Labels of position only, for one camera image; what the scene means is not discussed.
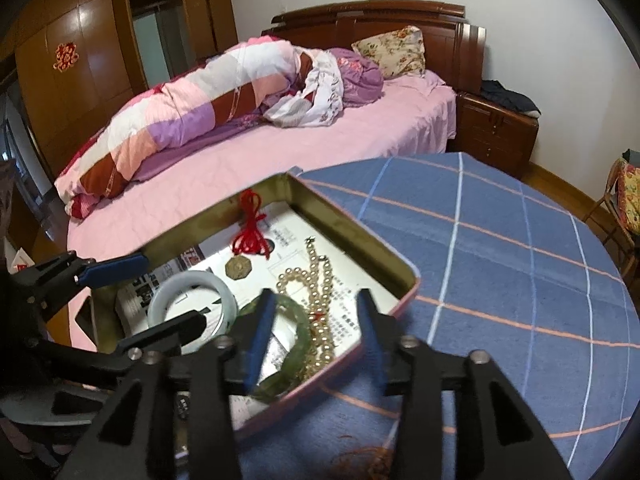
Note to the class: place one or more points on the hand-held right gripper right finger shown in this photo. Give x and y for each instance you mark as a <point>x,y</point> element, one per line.
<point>371,347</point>

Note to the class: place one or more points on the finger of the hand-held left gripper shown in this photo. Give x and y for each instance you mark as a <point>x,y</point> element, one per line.
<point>170,331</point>
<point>115,267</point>

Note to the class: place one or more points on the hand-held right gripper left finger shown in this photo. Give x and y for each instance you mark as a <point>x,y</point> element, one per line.
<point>260,342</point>

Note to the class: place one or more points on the white jade bangle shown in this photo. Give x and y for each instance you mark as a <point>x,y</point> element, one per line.
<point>165,291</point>

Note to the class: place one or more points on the green jade bangle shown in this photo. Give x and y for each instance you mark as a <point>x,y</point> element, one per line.
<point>303,331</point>

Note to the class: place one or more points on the metal tray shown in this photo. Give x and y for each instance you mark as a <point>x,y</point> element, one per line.
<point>340,220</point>

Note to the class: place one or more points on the red knot brass pendant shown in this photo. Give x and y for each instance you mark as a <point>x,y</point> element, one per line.
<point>248,240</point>

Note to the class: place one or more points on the printed paper liner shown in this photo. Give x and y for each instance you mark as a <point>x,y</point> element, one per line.
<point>295,240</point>

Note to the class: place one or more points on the blue plaid tablecloth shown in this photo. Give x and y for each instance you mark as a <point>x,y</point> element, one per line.
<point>500,260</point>

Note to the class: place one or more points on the pink patchwork quilt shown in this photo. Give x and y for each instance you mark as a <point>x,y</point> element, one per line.
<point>175,110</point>

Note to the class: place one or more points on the bed with pink sheet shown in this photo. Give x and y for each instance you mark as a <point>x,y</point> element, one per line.
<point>350,145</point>

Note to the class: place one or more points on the red paper decoration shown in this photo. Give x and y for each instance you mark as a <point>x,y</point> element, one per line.
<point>66,57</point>

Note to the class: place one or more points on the frosted glass door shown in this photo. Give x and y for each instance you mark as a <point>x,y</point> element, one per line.
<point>155,45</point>

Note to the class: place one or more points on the wooden wardrobe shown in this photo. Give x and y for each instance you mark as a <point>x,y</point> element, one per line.
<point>95,35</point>

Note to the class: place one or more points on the wooden nightstand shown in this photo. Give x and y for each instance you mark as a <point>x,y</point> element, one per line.
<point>495,135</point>

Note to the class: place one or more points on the white floral cloth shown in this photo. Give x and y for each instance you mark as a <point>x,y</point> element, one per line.
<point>320,95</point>

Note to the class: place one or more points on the purple blanket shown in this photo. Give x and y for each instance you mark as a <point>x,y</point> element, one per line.
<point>365,80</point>

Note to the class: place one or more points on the wooden chair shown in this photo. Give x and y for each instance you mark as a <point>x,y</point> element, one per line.
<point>607,210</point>

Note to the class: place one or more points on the dark folded clothes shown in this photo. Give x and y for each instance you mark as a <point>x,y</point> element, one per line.
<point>510,97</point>

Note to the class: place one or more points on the floral pillow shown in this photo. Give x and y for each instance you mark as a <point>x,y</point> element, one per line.
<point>392,52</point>

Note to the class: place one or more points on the colourful patterned cushion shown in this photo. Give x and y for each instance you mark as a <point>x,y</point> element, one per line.
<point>629,200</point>

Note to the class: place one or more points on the wooden bed headboard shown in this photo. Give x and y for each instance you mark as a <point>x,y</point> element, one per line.
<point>440,35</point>

